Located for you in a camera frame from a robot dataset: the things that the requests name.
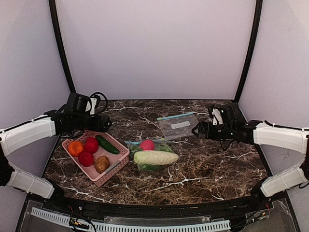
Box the orange toy fruit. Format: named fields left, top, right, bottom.
left=68, top=141, right=84, bottom=157

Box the pink perforated plastic basket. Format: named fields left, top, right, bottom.
left=62, top=130, right=129, bottom=187

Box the black frame post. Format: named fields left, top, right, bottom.
left=48, top=0, right=76, bottom=93
left=233, top=0, right=263, bottom=103

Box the red toy tomato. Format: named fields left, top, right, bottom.
left=140, top=140, right=155, bottom=150

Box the clear zip bag blue zipper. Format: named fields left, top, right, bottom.
left=125, top=139, right=179, bottom=173

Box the brown toy potato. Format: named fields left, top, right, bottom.
left=94, top=156, right=110, bottom=174

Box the green toy bell pepper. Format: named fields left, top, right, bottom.
left=155, top=143, right=173, bottom=153

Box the red toy fruit left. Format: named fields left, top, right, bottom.
left=84, top=137, right=99, bottom=154

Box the right black frame post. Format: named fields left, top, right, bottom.
left=233, top=0, right=263, bottom=103

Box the white slotted cable duct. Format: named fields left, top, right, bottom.
left=30, top=207, right=231, bottom=232

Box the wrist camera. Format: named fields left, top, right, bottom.
left=85, top=92, right=108, bottom=115
left=208, top=106, right=223, bottom=126

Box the dark green toy cucumber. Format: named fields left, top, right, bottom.
left=95, top=135, right=120, bottom=155

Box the left black frame post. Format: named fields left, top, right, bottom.
left=48, top=0, right=76, bottom=93

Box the green toy leafy vegetable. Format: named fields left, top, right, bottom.
left=138, top=164, right=165, bottom=172

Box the black front rail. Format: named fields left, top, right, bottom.
left=42, top=186, right=294, bottom=222

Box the red toy fruit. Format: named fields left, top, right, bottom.
left=84, top=137, right=99, bottom=154
left=78, top=151, right=94, bottom=167

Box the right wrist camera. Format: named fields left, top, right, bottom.
left=208, top=106, right=223, bottom=126

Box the red toy fruit front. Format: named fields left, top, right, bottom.
left=78, top=151, right=94, bottom=167

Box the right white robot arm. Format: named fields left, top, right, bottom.
left=192, top=103, right=309, bottom=198

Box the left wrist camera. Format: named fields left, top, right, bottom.
left=85, top=92, right=108, bottom=115

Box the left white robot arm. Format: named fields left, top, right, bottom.
left=0, top=92, right=112, bottom=199

